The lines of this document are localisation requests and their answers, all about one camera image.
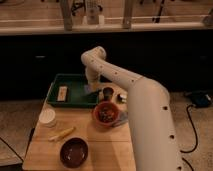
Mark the black power cable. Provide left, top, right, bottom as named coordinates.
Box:
left=179, top=104, right=200, bottom=171

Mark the beige rectangular block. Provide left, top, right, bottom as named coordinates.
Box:
left=57, top=86, right=68, bottom=101

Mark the small silver black object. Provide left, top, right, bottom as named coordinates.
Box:
left=117, top=94, right=127, bottom=103

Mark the yellow banana peel piece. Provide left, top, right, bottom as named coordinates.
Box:
left=48, top=127, right=75, bottom=141

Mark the orange bowl with contents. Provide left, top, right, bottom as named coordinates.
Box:
left=92, top=101, right=119, bottom=127

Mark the dark brown bowl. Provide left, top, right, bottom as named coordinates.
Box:
left=60, top=137, right=88, bottom=169

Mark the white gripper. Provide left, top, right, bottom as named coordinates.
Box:
left=85, top=67, right=100, bottom=87

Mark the dark brown cup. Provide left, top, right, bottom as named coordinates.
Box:
left=103, top=87, right=114, bottom=101

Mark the green plastic tray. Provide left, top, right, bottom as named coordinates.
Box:
left=46, top=74, right=99, bottom=108

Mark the black device on floor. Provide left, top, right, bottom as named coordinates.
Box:
left=184, top=91, right=212, bottom=108

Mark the wooden shelf frame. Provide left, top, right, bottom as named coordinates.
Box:
left=0, top=0, right=213, bottom=35

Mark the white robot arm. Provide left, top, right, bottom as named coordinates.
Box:
left=81, top=46, right=184, bottom=171

